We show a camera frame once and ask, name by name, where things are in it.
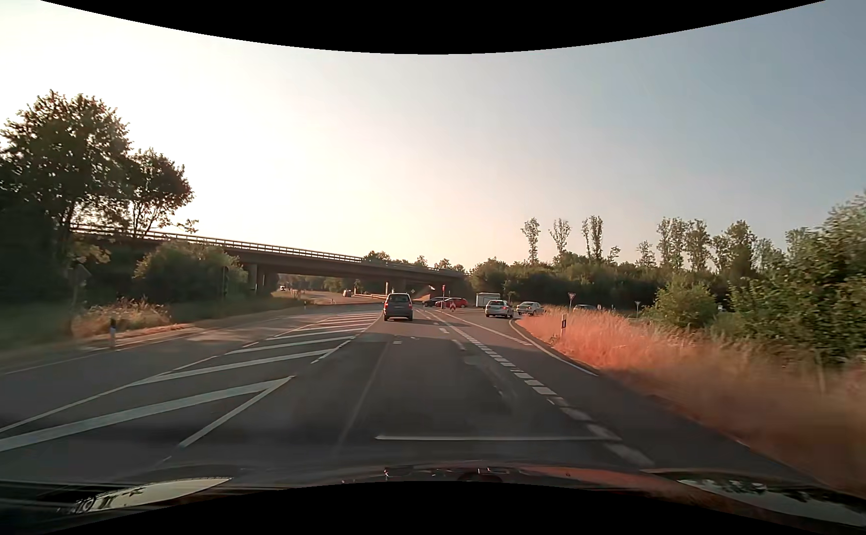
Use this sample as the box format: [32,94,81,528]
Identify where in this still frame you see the grey asphalt road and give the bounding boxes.
[0,291,813,485]

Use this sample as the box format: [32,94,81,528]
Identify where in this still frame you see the concrete road bridge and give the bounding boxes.
[70,225,468,300]

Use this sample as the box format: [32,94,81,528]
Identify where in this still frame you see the car's own bonnet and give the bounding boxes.
[0,462,866,535]

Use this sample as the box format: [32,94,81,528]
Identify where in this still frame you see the dry grass verge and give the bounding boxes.
[515,306,866,511]

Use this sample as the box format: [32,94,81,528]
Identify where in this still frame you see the row of trees and bushes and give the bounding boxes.
[467,184,866,367]

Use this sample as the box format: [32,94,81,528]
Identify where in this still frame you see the road markings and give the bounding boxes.
[0,307,655,468]

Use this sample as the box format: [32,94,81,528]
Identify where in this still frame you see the wood of trees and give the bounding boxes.
[0,79,279,313]

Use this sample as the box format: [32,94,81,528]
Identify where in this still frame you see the grass verge with bank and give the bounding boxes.
[0,294,308,362]

